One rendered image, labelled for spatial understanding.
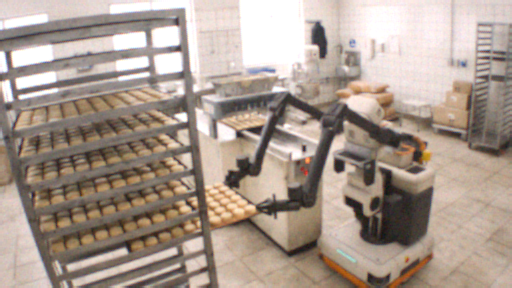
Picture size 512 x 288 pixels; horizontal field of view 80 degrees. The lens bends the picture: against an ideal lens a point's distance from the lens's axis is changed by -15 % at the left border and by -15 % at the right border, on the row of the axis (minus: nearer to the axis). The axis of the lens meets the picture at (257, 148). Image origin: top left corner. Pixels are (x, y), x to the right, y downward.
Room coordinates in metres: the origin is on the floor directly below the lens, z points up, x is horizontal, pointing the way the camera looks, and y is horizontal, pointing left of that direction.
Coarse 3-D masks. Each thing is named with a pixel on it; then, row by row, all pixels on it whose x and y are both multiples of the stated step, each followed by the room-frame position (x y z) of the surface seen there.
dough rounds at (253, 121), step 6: (246, 114) 3.45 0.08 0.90; (252, 114) 3.36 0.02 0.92; (222, 120) 3.21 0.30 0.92; (228, 120) 3.22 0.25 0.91; (234, 120) 3.17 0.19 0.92; (240, 120) 3.17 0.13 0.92; (246, 120) 3.16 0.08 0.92; (252, 120) 3.14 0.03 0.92; (258, 120) 3.13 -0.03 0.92; (264, 120) 3.15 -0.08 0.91; (228, 126) 3.05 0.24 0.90; (234, 126) 2.97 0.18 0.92; (240, 126) 3.00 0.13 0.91; (246, 126) 2.94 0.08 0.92; (252, 126) 2.96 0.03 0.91
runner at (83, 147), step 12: (132, 132) 1.13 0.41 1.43; (144, 132) 1.15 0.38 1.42; (156, 132) 1.17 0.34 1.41; (168, 132) 1.19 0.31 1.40; (84, 144) 1.04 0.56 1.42; (96, 144) 1.06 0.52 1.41; (108, 144) 1.08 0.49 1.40; (36, 156) 0.96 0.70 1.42; (48, 156) 0.98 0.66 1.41; (60, 156) 1.00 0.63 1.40
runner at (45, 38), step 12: (108, 24) 1.11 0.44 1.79; (120, 24) 1.13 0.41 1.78; (132, 24) 1.15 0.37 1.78; (144, 24) 1.17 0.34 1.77; (156, 24) 1.19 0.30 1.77; (168, 24) 1.21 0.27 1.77; (36, 36) 0.99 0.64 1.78; (48, 36) 1.01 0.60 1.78; (60, 36) 1.03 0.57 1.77; (72, 36) 1.05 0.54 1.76; (84, 36) 1.07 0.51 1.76; (0, 48) 0.94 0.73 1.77; (12, 48) 0.95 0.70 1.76
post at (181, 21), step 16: (176, 16) 1.22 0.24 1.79; (192, 96) 1.21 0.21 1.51; (192, 112) 1.21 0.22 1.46; (192, 128) 1.21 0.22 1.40; (192, 144) 1.20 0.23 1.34; (192, 160) 1.22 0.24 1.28; (208, 224) 1.21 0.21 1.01; (208, 240) 1.21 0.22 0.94; (208, 256) 1.20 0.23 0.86; (208, 272) 1.22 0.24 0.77
